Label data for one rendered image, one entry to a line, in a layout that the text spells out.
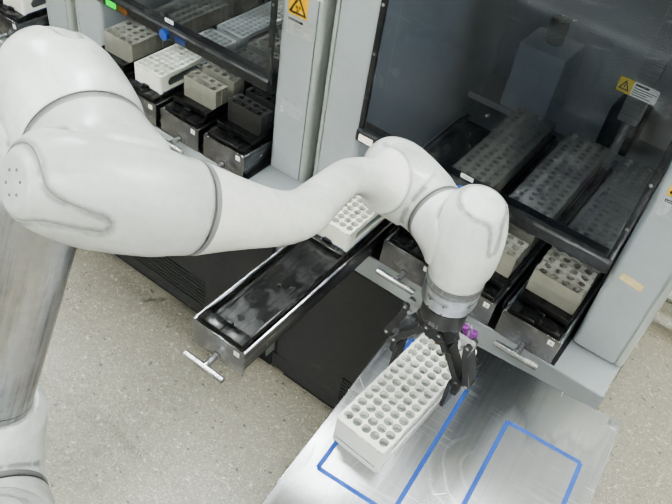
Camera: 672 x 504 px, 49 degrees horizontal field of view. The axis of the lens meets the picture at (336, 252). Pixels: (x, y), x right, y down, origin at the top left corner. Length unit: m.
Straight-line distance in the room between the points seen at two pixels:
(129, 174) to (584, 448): 0.99
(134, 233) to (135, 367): 1.71
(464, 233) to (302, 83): 0.80
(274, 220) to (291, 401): 1.56
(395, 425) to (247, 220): 0.59
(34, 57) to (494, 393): 0.98
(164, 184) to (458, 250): 0.48
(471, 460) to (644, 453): 1.30
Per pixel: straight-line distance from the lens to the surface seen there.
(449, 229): 1.03
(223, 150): 1.87
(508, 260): 1.60
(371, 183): 1.07
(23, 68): 0.81
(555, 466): 1.37
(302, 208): 0.83
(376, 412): 1.26
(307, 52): 1.68
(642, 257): 1.50
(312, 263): 1.57
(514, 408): 1.41
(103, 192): 0.67
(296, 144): 1.81
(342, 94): 1.66
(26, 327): 0.99
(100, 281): 2.64
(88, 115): 0.72
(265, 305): 1.48
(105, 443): 2.25
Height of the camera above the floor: 1.91
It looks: 44 degrees down
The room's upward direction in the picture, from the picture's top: 10 degrees clockwise
